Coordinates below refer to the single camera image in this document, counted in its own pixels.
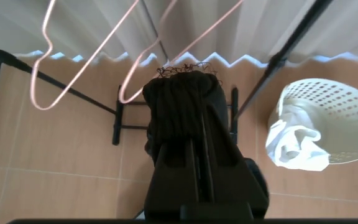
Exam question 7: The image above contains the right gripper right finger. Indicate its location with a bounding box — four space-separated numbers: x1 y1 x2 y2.
202 85 270 218

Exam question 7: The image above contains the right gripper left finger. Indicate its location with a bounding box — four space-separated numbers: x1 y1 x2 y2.
144 136 203 218

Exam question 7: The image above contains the black garment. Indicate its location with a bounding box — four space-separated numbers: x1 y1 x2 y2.
142 61 270 203

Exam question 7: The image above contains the white laundry basket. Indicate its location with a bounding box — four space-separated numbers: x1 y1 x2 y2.
265 77 358 166

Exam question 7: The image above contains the black clothes rack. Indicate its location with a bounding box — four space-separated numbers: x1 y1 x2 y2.
0 0 335 147

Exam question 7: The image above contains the pink clothes hanger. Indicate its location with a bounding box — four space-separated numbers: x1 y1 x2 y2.
118 0 245 105
29 0 140 111

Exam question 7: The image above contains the white garment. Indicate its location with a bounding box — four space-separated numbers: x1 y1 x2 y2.
265 104 331 172

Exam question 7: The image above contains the beige curtain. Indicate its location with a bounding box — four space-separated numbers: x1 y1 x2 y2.
0 0 358 68

